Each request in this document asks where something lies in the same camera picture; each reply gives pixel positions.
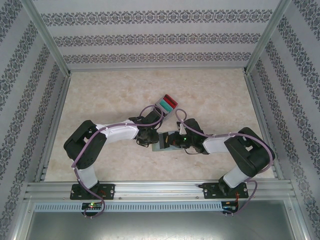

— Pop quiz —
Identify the green leather card holder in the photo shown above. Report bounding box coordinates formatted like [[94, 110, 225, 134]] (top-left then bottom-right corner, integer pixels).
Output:
[[151, 130, 186, 153]]

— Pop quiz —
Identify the clear acrylic card box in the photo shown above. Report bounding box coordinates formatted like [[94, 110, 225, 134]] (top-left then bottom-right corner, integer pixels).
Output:
[[154, 93, 179, 123]]

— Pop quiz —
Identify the black credit card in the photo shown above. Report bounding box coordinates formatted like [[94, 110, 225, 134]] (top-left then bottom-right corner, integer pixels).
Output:
[[154, 101, 169, 117]]

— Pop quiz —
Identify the red credit card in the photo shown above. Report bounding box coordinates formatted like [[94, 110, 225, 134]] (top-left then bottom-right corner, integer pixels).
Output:
[[163, 94, 179, 108]]

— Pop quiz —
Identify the small circuit board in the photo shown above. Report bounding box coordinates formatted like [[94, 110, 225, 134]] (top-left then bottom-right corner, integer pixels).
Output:
[[221, 200, 240, 213], [81, 201, 103, 211]]

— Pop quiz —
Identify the grey metal panel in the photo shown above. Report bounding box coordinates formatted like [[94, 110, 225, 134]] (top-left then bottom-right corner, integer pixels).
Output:
[[24, 211, 300, 240]]

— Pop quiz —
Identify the aluminium mounting rail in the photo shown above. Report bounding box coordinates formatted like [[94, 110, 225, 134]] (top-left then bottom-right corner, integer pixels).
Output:
[[23, 181, 297, 201]]

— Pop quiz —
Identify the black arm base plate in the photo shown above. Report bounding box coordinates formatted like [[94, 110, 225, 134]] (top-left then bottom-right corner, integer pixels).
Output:
[[69, 183, 116, 201], [202, 182, 250, 200]]

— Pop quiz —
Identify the slotted grey cable duct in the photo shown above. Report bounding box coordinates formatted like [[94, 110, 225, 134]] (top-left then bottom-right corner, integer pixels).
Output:
[[33, 201, 223, 211]]

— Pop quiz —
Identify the aluminium cross rail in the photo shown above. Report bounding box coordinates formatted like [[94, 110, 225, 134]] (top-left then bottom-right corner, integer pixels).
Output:
[[68, 65, 247, 73]]

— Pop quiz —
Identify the aluminium side rail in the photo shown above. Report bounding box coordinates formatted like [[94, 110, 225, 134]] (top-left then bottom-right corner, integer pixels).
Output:
[[243, 71, 285, 181]]

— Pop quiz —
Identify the purple cable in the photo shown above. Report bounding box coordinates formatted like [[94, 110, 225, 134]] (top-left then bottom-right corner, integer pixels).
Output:
[[174, 108, 276, 218], [71, 104, 166, 220]]

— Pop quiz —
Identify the aluminium frame post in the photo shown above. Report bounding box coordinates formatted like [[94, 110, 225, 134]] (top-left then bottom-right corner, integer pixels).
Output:
[[243, 0, 293, 75], [21, 0, 72, 76]]

